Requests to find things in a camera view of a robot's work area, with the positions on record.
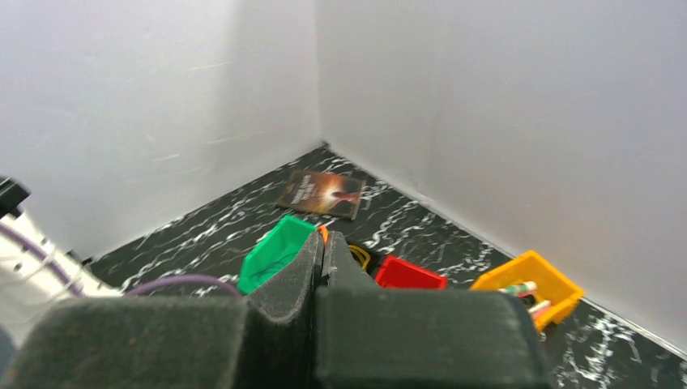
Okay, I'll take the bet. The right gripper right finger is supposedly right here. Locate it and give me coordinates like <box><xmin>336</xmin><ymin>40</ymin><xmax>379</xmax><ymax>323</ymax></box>
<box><xmin>315</xmin><ymin>232</ymin><xmax>553</xmax><ymax>388</ymax></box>

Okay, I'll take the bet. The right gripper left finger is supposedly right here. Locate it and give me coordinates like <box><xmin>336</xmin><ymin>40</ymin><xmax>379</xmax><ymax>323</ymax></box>
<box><xmin>1</xmin><ymin>233</ymin><xmax>324</xmax><ymax>388</ymax></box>

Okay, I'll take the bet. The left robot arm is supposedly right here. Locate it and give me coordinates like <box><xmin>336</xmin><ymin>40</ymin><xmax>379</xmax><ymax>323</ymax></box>
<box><xmin>1</xmin><ymin>177</ymin><xmax>123</xmax><ymax>349</ymax></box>

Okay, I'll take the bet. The red plastic bin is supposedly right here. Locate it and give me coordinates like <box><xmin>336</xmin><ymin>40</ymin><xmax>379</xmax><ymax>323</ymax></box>
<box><xmin>374</xmin><ymin>255</ymin><xmax>448</xmax><ymax>289</ymax></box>

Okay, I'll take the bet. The black plastic bin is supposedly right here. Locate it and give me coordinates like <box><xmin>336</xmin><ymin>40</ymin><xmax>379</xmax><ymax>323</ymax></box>
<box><xmin>348</xmin><ymin>243</ymin><xmax>384</xmax><ymax>279</ymax></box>

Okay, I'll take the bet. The green plastic bin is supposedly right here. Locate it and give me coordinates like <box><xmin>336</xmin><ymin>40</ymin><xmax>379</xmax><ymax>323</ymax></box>
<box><xmin>237</xmin><ymin>216</ymin><xmax>316</xmax><ymax>294</ymax></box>

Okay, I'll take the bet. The dark book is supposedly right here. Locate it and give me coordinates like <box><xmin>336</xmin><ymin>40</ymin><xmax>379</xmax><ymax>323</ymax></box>
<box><xmin>275</xmin><ymin>170</ymin><xmax>366</xmax><ymax>220</ymax></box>

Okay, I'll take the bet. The orange-yellow plastic bin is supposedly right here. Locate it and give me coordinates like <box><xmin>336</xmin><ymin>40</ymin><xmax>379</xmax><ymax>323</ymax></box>
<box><xmin>470</xmin><ymin>250</ymin><xmax>585</xmax><ymax>332</ymax></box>

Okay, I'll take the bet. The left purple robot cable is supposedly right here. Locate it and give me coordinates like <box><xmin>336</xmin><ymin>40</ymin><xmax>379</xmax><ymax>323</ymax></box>
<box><xmin>0</xmin><ymin>220</ymin><xmax>244</xmax><ymax>300</ymax></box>

